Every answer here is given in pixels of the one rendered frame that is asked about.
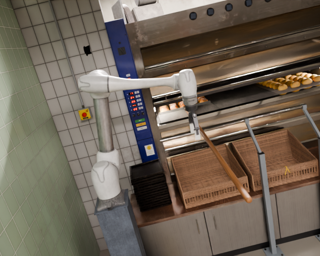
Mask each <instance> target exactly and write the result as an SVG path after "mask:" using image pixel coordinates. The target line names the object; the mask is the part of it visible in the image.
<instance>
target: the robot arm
mask: <svg viewBox="0 0 320 256"><path fill-rule="evenodd" d="M158 86H168V87H171V88H173V89H174V90H178V91H180V92H181V94H182V99H183V104H184V105H185V110H186V111H187V112H188V122H189V126H190V132H191V134H195V138H196V140H200V139H201V138H200V131H199V129H200V128H199V124H198V119H197V114H196V113H195V110H197V109H198V108H197V102H198V99H197V83H196V78H195V75H194V73H193V71H192V70H191V69H185V70H181V71H180V72H179V74H174V75H173V76H172V77H167V78H148V79H125V78H119V77H114V76H109V75H108V74H107V73H106V72H105V71H103V70H94V71H92V72H90V73H89V74H87V75H84V76H81V77H80V78H79V79H78V87H79V89H80V90H81V91H84V92H87V93H90V96H91V97H92V98H93V104H94V112H95V120H96V125H97V133H98V141H99V151H98V152H97V163H96V164H94V166H93V167H92V170H91V179H92V182H93V186H94V189H95V192H96V194H97V196H98V199H99V205H98V207H97V211H102V210H104V209H108V210H109V211H110V210H112V208H113V207H116V206H120V205H124V204H125V201H124V193H125V189H122V190H121V189H120V184H119V173H120V167H121V162H120V158H119V153H118V151H117V150H116V149H115V148H114V144H113V135H112V126H111V117H110V108H109V99H108V97H109V96H110V93H111V92H115V91H122V90H131V89H142V88H150V87H158Z"/></svg>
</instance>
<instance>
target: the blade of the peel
mask: <svg viewBox="0 0 320 256"><path fill-rule="evenodd" d="M207 100H208V101H206V102H202V103H197V106H200V105H204V104H209V103H211V102H210V100H209V99H207ZM169 109H170V108H169ZM179 110H184V108H183V107H181V108H180V107H179V108H177V109H173V110H168V111H164V112H161V111H160V107H158V111H159V114H160V115H163V114H167V113H171V112H175V111H179Z"/></svg>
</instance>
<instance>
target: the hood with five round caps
mask: <svg viewBox="0 0 320 256"><path fill-rule="evenodd" d="M317 5H320V0H226V1H222V2H217V3H213V4H209V5H205V6H200V7H196V8H192V9H188V10H184V11H180V12H175V13H171V14H167V15H163V16H158V17H154V18H150V19H146V20H141V21H137V22H134V27H135V31H136V35H137V40H138V44H139V48H142V47H146V46H151V45H155V44H159V43H163V42H167V41H171V40H175V39H180V38H184V37H188V36H193V35H197V34H201V33H205V32H208V31H212V30H216V29H221V28H225V27H229V26H233V25H237V24H242V23H246V22H250V21H254V20H258V19H263V18H267V17H271V16H275V15H279V14H283V13H288V12H292V11H296V10H300V9H305V8H309V7H313V6H317Z"/></svg>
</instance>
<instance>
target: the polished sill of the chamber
mask: <svg viewBox="0 0 320 256"><path fill-rule="evenodd" d="M319 90H320V84H319V85H315V86H311V87H307V88H303V89H299V90H294V91H290V92H286V93H282V94H278V95H274V96H271V97H267V98H263V99H259V100H255V101H251V102H247V103H242V104H238V105H234V106H230V107H226V108H222V109H217V110H213V111H209V112H205V113H201V114H197V119H198V120H200V119H204V118H209V117H213V116H217V115H221V114H225V113H229V112H233V111H238V110H242V109H246V108H250V107H254V106H258V105H262V104H266V103H270V102H274V101H278V100H283V99H287V98H291V97H295V96H298V95H302V94H306V93H310V92H315V91H319ZM184 123H188V117H185V118H181V119H176V120H172V121H168V122H164V123H160V124H158V127H159V130H161V129H165V128H168V127H172V126H176V125H180V124H184Z"/></svg>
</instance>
